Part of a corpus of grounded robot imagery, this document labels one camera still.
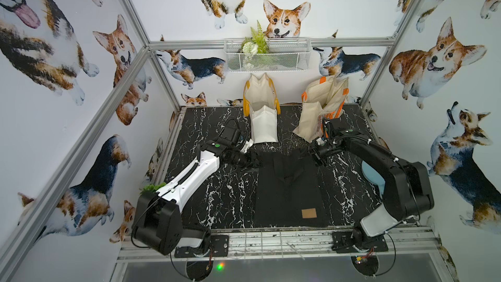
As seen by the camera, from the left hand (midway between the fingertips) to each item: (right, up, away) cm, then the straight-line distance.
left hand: (265, 163), depth 77 cm
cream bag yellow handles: (-3, +28, +43) cm, 52 cm away
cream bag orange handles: (+34, +30, +37) cm, 59 cm away
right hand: (+14, +2, +4) cm, 14 cm away
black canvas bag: (+9, -10, -3) cm, 14 cm away
